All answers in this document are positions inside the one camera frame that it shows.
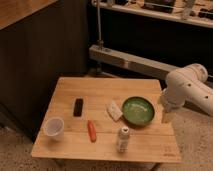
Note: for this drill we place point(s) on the clear plastic cup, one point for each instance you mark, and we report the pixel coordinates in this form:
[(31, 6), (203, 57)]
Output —
[(54, 128)]

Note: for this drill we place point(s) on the black rectangular remote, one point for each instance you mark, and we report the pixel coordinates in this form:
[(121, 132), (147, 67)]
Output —
[(78, 107)]

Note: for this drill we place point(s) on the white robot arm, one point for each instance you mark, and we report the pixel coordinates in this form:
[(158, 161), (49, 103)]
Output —
[(186, 84)]

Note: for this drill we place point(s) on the green ceramic bowl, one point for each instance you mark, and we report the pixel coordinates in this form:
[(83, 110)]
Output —
[(138, 111)]

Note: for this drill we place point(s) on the vertical metal pole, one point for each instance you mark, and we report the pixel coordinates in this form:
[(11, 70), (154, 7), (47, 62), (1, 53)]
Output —
[(100, 41)]

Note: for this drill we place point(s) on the white plastic bottle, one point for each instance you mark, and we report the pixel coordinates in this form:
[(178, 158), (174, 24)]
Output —
[(123, 139)]

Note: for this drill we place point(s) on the white sponge block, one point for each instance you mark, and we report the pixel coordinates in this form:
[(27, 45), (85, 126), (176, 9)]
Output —
[(114, 111)]

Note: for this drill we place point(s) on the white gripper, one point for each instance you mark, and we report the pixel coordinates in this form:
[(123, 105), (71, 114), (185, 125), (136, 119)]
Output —
[(168, 114)]

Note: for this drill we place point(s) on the dark wooden cabinet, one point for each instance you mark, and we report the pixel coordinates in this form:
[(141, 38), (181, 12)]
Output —
[(34, 53)]

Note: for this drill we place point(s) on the wooden table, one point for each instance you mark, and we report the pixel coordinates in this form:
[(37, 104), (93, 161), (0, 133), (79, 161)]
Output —
[(154, 143)]

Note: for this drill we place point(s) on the metal shelf rack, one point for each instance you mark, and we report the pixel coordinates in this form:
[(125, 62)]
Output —
[(152, 46)]

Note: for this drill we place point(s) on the orange carrot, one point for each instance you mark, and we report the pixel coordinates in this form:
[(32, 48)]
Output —
[(91, 131)]

